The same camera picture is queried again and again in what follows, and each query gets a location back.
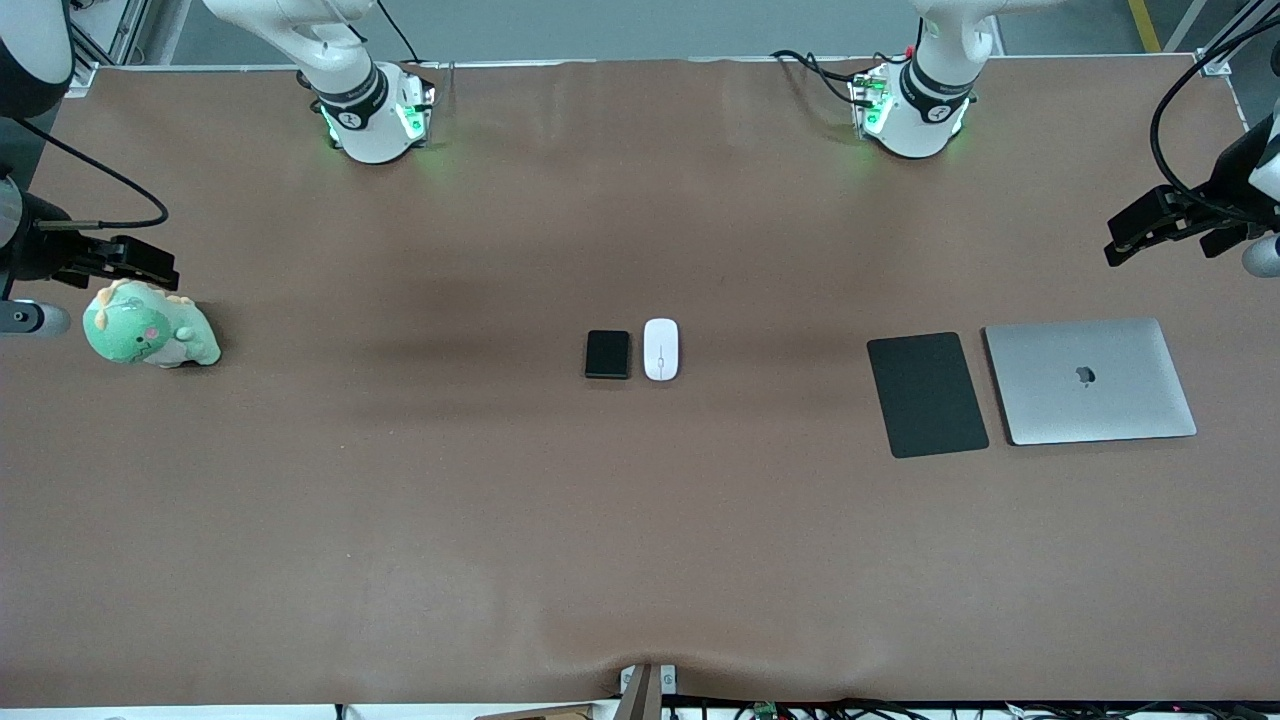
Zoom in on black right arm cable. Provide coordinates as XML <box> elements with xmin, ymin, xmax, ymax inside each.
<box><xmin>8</xmin><ymin>116</ymin><xmax>170</xmax><ymax>232</ymax></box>

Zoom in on black right base cable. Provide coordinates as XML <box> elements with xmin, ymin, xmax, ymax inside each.
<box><xmin>374</xmin><ymin>0</ymin><xmax>425</xmax><ymax>67</ymax></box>

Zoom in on aluminium frame profile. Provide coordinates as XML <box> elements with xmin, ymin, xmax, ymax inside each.
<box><xmin>68</xmin><ymin>0</ymin><xmax>193</xmax><ymax>67</ymax></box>

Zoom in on brown table cover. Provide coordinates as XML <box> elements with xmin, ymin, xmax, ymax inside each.
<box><xmin>0</xmin><ymin>55</ymin><xmax>1280</xmax><ymax>707</ymax></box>

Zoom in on black left base cables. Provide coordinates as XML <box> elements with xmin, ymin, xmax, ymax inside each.
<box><xmin>769</xmin><ymin>45</ymin><xmax>909</xmax><ymax>107</ymax></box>

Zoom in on green dinosaur plush toy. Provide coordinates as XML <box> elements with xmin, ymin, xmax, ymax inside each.
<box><xmin>82</xmin><ymin>278</ymin><xmax>222</xmax><ymax>369</ymax></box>

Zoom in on small black box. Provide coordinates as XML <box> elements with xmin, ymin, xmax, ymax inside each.
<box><xmin>584</xmin><ymin>329</ymin><xmax>632</xmax><ymax>381</ymax></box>

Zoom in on white computer mouse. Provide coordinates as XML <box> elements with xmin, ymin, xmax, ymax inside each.
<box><xmin>643</xmin><ymin>317</ymin><xmax>680</xmax><ymax>383</ymax></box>

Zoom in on silver closed laptop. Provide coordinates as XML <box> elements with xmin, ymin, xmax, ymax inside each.
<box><xmin>983</xmin><ymin>317</ymin><xmax>1199</xmax><ymax>447</ymax></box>

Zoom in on black mouse pad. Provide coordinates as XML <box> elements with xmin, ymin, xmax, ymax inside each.
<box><xmin>866</xmin><ymin>331</ymin><xmax>991</xmax><ymax>460</ymax></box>

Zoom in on metal table edge bracket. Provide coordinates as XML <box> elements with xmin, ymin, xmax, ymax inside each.
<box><xmin>617</xmin><ymin>662</ymin><xmax>680</xmax><ymax>720</ymax></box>

